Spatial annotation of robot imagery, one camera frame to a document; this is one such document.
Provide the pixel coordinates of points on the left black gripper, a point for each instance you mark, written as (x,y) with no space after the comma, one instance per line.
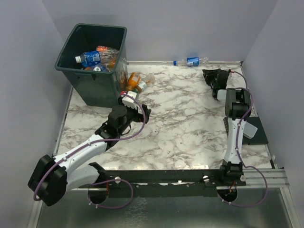
(139,117)

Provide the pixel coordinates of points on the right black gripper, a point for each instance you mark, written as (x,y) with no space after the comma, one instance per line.
(209,74)

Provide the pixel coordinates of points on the Pepsi bottle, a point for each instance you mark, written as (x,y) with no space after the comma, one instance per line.
(191,61)

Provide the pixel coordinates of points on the green cap tea bottle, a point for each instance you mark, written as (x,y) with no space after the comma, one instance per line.
(140,87)

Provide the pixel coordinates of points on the blue label water bottle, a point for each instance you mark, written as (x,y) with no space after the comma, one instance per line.
(88,59)

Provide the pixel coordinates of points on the light blue label bottle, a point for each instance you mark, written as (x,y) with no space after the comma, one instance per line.
(101,68)

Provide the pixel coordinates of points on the clear bottle red print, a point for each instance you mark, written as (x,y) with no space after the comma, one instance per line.
(107,54)

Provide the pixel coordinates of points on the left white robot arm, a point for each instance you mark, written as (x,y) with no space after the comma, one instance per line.
(52,176)

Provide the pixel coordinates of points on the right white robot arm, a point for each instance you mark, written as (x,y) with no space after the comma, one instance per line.
(237,109)

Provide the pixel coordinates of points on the dark green plastic bin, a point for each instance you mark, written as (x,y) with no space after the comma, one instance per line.
(96,88)

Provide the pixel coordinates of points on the clear bottle behind tea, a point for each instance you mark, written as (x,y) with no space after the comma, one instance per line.
(149,79)

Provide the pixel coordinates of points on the orange juice bottle left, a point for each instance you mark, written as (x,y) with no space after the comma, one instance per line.
(133,81)

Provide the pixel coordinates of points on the grey rectangular box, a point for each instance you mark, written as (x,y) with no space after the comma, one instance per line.
(249,130)

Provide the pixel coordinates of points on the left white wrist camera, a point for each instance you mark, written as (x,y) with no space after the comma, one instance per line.
(129,99)

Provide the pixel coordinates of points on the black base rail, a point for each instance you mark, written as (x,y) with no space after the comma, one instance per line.
(166,183)

